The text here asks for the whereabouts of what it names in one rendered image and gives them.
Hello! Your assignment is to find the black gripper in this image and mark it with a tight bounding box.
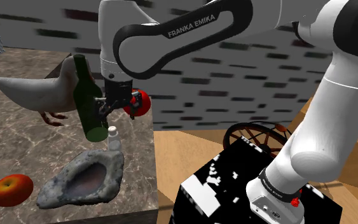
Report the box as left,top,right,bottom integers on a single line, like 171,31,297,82
93,78,143,120

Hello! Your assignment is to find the red tomato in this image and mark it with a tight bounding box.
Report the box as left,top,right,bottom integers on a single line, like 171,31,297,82
122,89,152,118

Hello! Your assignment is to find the dark green glass bottle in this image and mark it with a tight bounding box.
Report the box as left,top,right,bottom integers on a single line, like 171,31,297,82
72,54,110,143

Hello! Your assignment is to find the clear shaker with white cap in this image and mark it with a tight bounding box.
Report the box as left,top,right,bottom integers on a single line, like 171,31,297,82
107,125,122,152

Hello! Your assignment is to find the white goose figure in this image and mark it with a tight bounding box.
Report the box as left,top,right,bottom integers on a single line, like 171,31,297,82
0,55,96,127

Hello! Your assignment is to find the grey stone bowl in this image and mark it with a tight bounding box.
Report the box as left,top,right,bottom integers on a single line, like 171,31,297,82
36,149,125,210

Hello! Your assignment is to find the dark wagon wheel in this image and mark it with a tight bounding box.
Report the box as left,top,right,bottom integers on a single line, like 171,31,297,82
223,121,293,159

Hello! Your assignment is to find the red yellow apple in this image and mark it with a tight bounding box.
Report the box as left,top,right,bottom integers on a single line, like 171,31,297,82
0,174,34,207

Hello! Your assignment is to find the black white patterned robot stand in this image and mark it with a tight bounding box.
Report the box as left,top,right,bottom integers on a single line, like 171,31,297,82
169,135,344,224

